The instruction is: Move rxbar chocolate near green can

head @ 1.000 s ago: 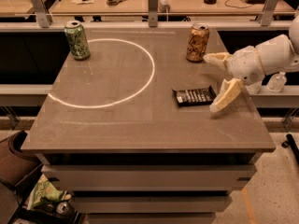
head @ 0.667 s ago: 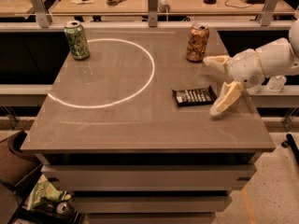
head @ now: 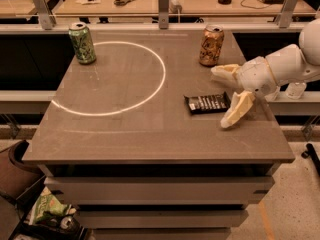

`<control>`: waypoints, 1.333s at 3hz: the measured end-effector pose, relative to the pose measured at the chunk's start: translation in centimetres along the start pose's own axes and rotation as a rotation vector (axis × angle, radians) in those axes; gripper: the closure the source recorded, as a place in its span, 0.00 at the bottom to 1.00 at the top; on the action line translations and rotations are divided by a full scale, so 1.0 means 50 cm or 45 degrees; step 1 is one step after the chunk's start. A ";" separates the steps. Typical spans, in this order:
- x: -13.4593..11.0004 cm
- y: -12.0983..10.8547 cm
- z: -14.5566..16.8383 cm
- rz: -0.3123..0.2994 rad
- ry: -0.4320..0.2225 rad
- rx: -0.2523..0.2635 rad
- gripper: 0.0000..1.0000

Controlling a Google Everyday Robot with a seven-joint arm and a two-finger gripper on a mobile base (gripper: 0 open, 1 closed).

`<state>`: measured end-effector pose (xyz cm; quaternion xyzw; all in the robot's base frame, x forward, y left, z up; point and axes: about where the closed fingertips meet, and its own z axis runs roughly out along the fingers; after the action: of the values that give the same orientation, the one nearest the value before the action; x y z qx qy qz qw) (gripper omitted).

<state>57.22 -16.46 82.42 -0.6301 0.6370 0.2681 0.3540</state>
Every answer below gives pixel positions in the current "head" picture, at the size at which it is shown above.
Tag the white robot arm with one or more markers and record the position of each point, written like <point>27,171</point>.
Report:
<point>297,63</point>

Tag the metal bracket middle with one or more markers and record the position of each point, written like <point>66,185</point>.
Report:
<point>163,13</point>

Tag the green chip bag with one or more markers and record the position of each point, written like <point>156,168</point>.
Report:
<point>48,207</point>

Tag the grey power strip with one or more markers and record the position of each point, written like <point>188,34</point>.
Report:
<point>175,6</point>

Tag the dark round chair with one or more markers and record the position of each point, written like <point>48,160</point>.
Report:
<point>18,181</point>

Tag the black handled scissors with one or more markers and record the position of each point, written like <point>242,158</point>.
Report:
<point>122,2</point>

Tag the clear sanitizer bottle right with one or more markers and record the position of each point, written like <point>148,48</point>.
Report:
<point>295,90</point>

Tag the metal bracket left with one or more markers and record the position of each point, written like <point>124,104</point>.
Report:
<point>45,16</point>

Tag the crushed can in bin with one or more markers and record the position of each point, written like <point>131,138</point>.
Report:
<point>68,223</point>

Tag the black chair base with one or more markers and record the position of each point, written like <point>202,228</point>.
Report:
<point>310,152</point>

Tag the grey drawer cabinet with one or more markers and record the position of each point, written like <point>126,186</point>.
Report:
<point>162,208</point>

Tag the clear sanitizer bottle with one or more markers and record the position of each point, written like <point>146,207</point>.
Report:
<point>295,90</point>
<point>271,97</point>

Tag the green soda can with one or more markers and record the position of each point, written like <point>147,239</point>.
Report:
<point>82,43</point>

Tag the metal bracket right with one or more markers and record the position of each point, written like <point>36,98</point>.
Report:
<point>284,18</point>

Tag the clear sanitizer bottle left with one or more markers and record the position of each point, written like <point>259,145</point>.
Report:
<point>271,97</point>

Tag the orange soda can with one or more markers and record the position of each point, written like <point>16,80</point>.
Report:
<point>211,45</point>

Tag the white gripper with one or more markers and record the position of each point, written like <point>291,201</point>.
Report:
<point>256,74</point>

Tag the metal bracket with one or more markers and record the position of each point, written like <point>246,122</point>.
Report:
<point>284,18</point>
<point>45,16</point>
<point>163,13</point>

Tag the black storage bin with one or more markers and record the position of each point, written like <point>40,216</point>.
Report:
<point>47,230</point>

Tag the black rxbar chocolate wrapper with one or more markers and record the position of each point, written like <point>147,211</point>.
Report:
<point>204,104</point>

